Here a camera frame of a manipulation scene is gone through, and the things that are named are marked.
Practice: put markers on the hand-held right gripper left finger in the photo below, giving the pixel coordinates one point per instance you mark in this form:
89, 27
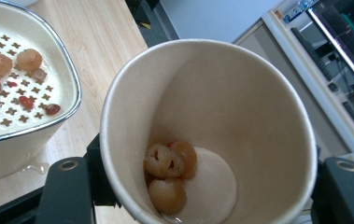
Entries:
101, 183

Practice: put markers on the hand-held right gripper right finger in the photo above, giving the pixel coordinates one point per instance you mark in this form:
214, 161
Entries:
316, 202

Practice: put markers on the brown dried fruits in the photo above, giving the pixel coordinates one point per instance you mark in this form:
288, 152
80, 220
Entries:
162, 161

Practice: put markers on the white perforated tray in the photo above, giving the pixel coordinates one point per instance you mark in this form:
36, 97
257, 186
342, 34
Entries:
53, 65

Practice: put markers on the beige paper cup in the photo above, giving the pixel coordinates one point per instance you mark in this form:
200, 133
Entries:
227, 102

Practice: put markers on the red goji berry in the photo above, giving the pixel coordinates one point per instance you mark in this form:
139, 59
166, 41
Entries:
26, 102
11, 84
53, 109

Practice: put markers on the small red date piece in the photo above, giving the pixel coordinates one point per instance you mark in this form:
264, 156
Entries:
39, 75

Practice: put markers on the black keyboard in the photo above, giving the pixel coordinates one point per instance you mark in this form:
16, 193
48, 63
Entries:
310, 51

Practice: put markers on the dark computer monitor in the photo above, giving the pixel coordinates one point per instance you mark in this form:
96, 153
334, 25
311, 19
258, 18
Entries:
349, 28

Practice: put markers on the white desk partition frame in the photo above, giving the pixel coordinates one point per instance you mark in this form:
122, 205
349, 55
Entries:
330, 105

